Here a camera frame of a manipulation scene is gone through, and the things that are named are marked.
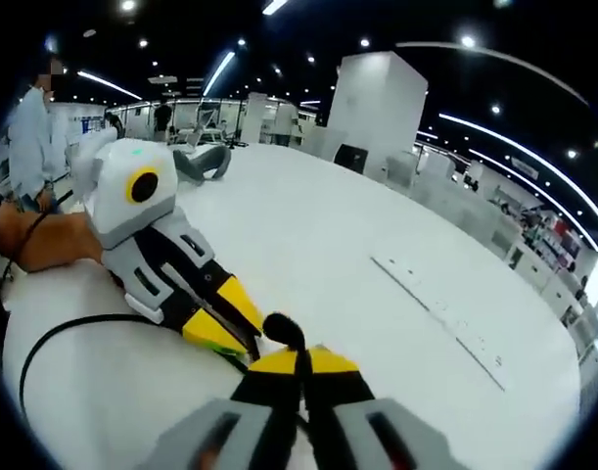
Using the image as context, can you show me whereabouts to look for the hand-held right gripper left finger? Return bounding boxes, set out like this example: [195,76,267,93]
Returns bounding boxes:
[144,350,302,470]

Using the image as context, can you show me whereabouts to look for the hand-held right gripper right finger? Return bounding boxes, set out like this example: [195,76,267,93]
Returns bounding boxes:
[305,344,479,470]

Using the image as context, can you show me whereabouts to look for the white desk cable lid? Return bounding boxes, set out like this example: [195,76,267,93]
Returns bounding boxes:
[370,256,507,393]

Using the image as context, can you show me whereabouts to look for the white desk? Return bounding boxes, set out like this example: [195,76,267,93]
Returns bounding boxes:
[2,141,581,470]

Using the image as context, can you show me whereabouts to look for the background shelves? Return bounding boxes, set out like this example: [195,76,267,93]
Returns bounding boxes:
[523,205,584,275]

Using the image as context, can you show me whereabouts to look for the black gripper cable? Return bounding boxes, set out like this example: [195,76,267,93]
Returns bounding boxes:
[15,190,75,260]

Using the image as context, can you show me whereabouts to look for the grey headphones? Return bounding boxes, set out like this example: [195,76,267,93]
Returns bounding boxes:
[172,145,232,183]

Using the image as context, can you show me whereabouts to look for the dark office chair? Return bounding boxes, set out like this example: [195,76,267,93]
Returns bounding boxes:
[333,144,368,173]

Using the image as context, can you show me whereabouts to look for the wide white pillar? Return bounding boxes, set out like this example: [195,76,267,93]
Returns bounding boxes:
[326,51,430,165]

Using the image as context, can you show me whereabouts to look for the black charging cable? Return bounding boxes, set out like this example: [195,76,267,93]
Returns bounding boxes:
[18,314,253,422]

